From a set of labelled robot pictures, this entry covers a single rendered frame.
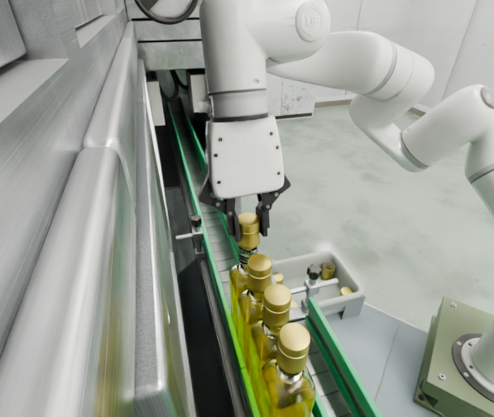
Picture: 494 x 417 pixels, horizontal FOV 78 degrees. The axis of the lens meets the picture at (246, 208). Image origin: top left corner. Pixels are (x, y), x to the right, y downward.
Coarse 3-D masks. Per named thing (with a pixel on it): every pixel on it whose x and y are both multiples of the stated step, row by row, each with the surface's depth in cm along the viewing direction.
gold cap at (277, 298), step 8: (272, 288) 38; (280, 288) 38; (264, 296) 37; (272, 296) 37; (280, 296) 37; (288, 296) 37; (264, 304) 38; (272, 304) 36; (280, 304) 36; (288, 304) 37; (264, 312) 39; (272, 312) 37; (280, 312) 37; (288, 312) 38; (264, 320) 39; (272, 320) 38; (280, 320) 38; (288, 320) 39
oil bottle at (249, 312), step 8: (248, 288) 48; (240, 296) 47; (248, 296) 46; (240, 304) 47; (248, 304) 45; (256, 304) 45; (240, 312) 48; (248, 312) 45; (256, 312) 44; (240, 320) 49; (248, 320) 45; (256, 320) 45; (240, 328) 50; (248, 328) 45; (240, 336) 52; (248, 336) 46; (240, 344) 53; (248, 344) 48; (248, 352) 49; (248, 360) 50; (248, 368) 52
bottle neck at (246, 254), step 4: (240, 248) 47; (252, 248) 49; (256, 248) 47; (240, 252) 48; (244, 252) 47; (248, 252) 47; (252, 252) 47; (256, 252) 48; (240, 256) 48; (244, 256) 47; (248, 256) 47; (240, 260) 49; (244, 260) 48; (240, 264) 49; (244, 264) 48; (240, 268) 50; (244, 268) 49; (244, 272) 49
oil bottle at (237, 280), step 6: (234, 270) 51; (234, 276) 50; (240, 276) 49; (246, 276) 49; (234, 282) 50; (240, 282) 49; (246, 282) 49; (234, 288) 50; (240, 288) 49; (246, 288) 49; (234, 294) 51; (234, 300) 52; (234, 306) 53; (234, 312) 54; (234, 318) 55; (234, 324) 57
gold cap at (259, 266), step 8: (256, 256) 43; (264, 256) 43; (248, 264) 42; (256, 264) 42; (264, 264) 42; (248, 272) 42; (256, 272) 41; (264, 272) 41; (248, 280) 43; (256, 280) 42; (264, 280) 42; (256, 288) 43; (264, 288) 43
